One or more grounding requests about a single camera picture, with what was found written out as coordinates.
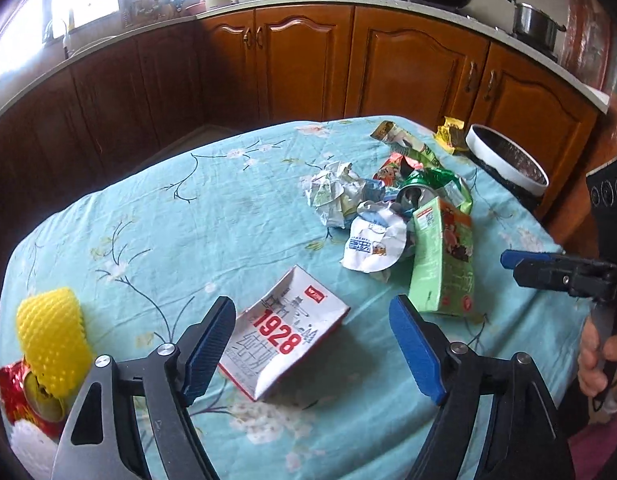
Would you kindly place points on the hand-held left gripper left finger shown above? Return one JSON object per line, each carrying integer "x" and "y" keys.
{"x": 208, "y": 345}

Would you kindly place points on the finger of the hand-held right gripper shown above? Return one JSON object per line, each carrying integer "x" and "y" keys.
{"x": 538, "y": 275}
{"x": 511, "y": 257}

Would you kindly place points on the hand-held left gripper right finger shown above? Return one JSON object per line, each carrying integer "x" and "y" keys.
{"x": 413, "y": 345}

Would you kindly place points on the light green drink carton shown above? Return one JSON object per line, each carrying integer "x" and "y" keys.
{"x": 438, "y": 270}

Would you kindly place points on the white and red carton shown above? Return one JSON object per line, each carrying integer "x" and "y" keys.
{"x": 283, "y": 330}

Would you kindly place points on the black bin liner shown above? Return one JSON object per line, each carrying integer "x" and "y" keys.
{"x": 513, "y": 155}

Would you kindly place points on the white round bin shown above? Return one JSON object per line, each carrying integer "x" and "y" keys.
{"x": 481, "y": 152}

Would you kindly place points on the lime green snack wrapper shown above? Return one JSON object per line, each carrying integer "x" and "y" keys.
{"x": 421, "y": 155}

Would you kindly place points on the yellow snack wrapper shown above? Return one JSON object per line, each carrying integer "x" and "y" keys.
{"x": 446, "y": 132}

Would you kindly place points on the white paper ball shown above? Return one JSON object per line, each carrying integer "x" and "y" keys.
{"x": 328, "y": 190}

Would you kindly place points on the person's right hand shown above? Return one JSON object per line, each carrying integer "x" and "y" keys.
{"x": 586, "y": 365}

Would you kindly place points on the shiny green foil wrapper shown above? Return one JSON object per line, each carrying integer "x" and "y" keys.
{"x": 453, "y": 185}

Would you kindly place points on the white foil pouch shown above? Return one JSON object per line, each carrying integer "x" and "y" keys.
{"x": 373, "y": 240}

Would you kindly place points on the crushed green can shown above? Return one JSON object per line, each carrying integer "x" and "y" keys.
{"x": 413, "y": 195}

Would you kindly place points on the blue floral tablecloth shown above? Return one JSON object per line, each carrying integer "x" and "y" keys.
{"x": 188, "y": 220}

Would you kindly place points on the red cartoon snack wrapper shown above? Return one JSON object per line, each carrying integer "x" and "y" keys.
{"x": 388, "y": 167}

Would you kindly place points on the yellow foam fruit net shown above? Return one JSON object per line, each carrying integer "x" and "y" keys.
{"x": 53, "y": 340}

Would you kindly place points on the clear plastic sheet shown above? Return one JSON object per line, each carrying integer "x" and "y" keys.
{"x": 586, "y": 35}

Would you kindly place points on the olive snack wrapper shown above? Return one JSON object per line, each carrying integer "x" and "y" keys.
{"x": 388, "y": 131}

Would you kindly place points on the steel cooking pot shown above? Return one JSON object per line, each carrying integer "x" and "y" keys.
{"x": 536, "y": 22}

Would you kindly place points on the red foil can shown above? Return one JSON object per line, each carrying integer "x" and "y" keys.
{"x": 13, "y": 395}

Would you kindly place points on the white foam fruit net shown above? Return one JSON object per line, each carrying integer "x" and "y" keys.
{"x": 31, "y": 447}

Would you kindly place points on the gas stove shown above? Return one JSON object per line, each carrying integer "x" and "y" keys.
{"x": 438, "y": 5}

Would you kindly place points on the wooden kitchen cabinets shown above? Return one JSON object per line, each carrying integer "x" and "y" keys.
{"x": 298, "y": 60}

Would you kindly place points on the sink faucet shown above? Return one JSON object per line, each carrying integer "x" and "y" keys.
{"x": 67, "y": 40}

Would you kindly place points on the brown utensil rack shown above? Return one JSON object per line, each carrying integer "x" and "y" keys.
{"x": 136, "y": 7}

